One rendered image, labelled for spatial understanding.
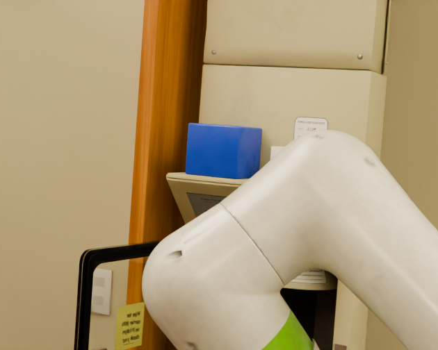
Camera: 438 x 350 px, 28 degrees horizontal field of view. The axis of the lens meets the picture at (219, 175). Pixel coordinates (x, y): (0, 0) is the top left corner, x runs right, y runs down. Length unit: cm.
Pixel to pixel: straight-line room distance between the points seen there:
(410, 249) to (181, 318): 23
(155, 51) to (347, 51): 34
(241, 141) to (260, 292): 63
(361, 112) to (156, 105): 37
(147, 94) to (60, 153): 77
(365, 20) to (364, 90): 12
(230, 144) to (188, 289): 65
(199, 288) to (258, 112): 76
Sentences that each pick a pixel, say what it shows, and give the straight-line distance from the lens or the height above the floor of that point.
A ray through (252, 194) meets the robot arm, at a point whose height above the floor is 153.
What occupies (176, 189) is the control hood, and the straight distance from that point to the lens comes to 153.
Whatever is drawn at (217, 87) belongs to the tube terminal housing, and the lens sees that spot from 161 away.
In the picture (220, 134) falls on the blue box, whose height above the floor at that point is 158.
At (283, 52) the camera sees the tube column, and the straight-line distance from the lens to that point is 157.
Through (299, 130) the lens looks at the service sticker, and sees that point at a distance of 154.
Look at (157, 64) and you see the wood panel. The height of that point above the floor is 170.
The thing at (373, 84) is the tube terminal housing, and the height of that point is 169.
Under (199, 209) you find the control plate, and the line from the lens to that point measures 155.
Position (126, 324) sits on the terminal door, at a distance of 149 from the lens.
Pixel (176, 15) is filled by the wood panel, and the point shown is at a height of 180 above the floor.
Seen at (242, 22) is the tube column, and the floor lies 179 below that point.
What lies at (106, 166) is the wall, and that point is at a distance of 223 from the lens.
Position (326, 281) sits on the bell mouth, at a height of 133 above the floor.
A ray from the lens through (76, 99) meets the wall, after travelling 228.
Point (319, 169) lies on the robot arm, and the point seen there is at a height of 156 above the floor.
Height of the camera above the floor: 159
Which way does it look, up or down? 3 degrees down
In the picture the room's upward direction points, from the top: 4 degrees clockwise
